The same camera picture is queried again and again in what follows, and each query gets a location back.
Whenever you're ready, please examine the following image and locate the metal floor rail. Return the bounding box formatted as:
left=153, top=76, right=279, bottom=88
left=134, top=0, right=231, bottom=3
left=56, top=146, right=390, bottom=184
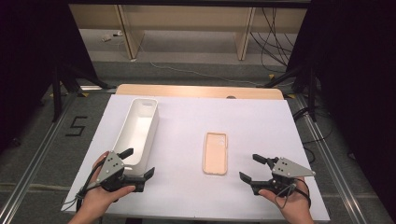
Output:
left=294, top=93, right=369, bottom=224
left=0, top=92, right=79, bottom=222

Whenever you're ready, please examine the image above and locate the bundle of black cables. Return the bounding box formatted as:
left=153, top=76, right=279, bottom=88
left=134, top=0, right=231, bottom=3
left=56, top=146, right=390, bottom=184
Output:
left=249, top=7, right=296, bottom=75

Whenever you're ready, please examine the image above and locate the grey right gripper cable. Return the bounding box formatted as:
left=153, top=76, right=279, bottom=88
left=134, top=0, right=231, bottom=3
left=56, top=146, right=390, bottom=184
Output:
left=274, top=182, right=297, bottom=210

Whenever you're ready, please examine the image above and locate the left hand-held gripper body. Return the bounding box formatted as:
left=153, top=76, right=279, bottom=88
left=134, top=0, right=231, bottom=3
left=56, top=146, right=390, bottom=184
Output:
left=94, top=150, right=147, bottom=193

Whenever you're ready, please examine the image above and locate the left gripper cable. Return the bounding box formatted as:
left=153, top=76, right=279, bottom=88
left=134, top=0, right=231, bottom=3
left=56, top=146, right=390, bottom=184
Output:
left=61, top=162, right=106, bottom=213

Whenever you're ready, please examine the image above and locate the black floor cable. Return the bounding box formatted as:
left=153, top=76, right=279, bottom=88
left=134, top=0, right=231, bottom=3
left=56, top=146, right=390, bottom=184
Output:
left=291, top=106, right=334, bottom=163

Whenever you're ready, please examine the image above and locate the person's right hand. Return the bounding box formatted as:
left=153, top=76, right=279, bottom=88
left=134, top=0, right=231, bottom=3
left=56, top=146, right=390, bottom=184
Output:
left=258, top=176, right=312, bottom=218

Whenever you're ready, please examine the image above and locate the black tripod stand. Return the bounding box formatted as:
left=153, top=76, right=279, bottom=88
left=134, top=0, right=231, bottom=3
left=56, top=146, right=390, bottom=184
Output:
left=262, top=46, right=319, bottom=123
left=49, top=57, right=117, bottom=123

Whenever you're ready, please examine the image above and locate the white table sheet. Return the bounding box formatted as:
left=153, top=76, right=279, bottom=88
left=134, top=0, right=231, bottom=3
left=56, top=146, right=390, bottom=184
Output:
left=61, top=93, right=332, bottom=223

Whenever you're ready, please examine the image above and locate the black wrist strap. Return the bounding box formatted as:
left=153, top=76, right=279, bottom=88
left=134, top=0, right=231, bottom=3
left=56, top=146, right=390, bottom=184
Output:
left=295, top=177, right=313, bottom=209

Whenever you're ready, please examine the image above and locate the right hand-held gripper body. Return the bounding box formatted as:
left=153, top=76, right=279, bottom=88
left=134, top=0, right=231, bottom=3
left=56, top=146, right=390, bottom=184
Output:
left=249, top=157, right=317, bottom=198

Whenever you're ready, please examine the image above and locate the white plastic storage box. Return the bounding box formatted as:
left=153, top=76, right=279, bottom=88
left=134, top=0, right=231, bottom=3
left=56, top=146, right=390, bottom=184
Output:
left=111, top=97, right=161, bottom=178

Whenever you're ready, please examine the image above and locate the light wooden shelf unit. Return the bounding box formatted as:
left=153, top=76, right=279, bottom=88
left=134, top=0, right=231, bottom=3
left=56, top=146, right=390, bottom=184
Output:
left=68, top=4, right=308, bottom=62

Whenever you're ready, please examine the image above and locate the small white floor object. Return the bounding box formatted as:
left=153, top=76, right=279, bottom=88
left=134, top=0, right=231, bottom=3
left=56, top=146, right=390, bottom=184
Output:
left=100, top=30, right=124, bottom=43

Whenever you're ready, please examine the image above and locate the person's left hand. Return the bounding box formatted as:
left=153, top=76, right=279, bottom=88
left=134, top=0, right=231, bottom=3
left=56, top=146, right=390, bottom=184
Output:
left=81, top=150, right=137, bottom=217

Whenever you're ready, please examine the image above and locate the peach phone case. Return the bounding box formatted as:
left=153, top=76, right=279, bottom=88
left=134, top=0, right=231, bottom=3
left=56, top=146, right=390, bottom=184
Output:
left=202, top=132, right=229, bottom=176

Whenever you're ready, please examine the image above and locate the light wooden table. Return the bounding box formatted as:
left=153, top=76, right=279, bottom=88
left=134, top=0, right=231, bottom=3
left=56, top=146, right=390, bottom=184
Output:
left=115, top=83, right=285, bottom=101

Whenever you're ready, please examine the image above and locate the black curtain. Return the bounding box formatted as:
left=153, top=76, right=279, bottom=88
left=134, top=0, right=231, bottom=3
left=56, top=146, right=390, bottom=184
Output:
left=285, top=0, right=396, bottom=216
left=0, top=0, right=98, bottom=153

